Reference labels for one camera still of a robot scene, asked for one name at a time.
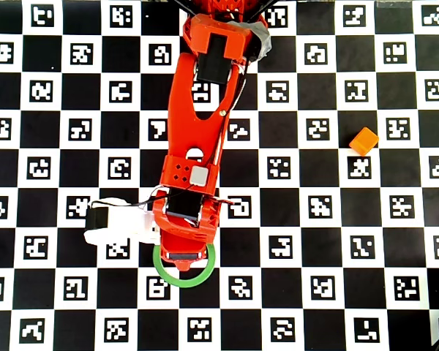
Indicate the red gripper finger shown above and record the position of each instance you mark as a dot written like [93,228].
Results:
[183,265]

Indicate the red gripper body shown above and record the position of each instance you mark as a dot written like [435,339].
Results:
[183,256]

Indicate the orange cube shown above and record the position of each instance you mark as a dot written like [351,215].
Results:
[364,142]

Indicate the black white marker mat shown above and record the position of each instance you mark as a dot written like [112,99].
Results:
[314,237]

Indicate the gray tape wad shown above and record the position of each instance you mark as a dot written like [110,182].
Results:
[261,36]

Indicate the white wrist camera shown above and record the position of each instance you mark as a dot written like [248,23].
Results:
[131,223]

